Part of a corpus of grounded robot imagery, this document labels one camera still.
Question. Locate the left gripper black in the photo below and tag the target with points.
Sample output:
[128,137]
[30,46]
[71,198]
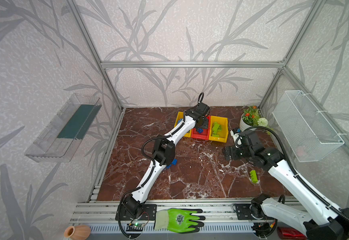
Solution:
[203,122]

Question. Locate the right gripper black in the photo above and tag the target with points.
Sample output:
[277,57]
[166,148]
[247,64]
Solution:
[231,151]

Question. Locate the blue lego brick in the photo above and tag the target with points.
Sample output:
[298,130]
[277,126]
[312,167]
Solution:
[173,163]

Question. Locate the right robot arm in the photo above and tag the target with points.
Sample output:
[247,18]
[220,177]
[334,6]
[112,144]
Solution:
[321,219]

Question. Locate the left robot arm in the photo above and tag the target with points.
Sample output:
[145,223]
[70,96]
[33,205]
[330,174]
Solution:
[161,151]

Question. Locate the left yellow bin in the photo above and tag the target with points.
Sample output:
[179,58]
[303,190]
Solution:
[184,124]

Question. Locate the yellow bin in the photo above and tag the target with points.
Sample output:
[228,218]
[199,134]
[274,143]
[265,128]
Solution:
[224,133]
[184,124]

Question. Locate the red bin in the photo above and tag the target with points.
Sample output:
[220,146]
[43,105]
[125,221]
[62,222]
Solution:
[205,126]

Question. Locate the potted flower plant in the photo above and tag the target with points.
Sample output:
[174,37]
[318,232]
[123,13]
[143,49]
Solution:
[252,117]

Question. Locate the right yellow bin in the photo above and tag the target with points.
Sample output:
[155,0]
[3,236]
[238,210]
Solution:
[224,133]

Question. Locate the red metallic bottle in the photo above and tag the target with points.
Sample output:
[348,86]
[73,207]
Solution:
[290,234]

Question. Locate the green black work glove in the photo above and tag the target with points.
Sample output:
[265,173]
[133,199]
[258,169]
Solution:
[182,221]

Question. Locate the clear acrylic shelf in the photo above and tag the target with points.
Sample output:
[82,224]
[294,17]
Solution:
[61,138]

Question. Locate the terracotta vase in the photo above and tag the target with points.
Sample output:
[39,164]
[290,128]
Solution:
[80,232]

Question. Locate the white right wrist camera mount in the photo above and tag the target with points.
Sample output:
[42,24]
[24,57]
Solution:
[235,133]

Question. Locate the white wire basket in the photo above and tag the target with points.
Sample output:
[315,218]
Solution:
[308,132]

